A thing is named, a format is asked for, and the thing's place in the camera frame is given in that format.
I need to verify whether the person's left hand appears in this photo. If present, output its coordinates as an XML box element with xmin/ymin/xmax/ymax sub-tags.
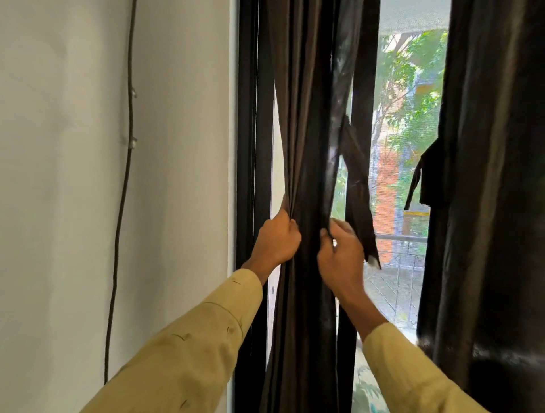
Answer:
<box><xmin>251</xmin><ymin>207</ymin><xmax>302</xmax><ymax>274</ymax></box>

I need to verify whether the person's right hand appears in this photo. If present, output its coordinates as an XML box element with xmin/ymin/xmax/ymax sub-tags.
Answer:
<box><xmin>317</xmin><ymin>218</ymin><xmax>367</xmax><ymax>301</ymax></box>

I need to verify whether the dark brown curtain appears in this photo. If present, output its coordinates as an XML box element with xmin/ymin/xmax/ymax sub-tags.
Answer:
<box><xmin>259</xmin><ymin>0</ymin><xmax>367</xmax><ymax>413</ymax></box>
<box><xmin>416</xmin><ymin>0</ymin><xmax>545</xmax><ymax>413</ymax></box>

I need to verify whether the person's left forearm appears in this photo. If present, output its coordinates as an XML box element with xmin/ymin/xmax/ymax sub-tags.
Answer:
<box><xmin>81</xmin><ymin>255</ymin><xmax>273</xmax><ymax>413</ymax></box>

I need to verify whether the person's right forearm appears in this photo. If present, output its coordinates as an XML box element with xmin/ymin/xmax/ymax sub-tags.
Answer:
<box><xmin>338</xmin><ymin>289</ymin><xmax>488</xmax><ymax>413</ymax></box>

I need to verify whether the black metal balcony railing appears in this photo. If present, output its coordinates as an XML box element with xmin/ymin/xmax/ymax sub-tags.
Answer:
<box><xmin>366</xmin><ymin>233</ymin><xmax>429</xmax><ymax>328</ymax></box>

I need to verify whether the orange brick building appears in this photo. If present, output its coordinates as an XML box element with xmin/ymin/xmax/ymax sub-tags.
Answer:
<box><xmin>372</xmin><ymin>85</ymin><xmax>431</xmax><ymax>264</ymax></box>

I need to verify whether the black wall cable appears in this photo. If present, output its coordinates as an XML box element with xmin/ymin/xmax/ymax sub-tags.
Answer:
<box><xmin>103</xmin><ymin>0</ymin><xmax>139</xmax><ymax>385</ymax></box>

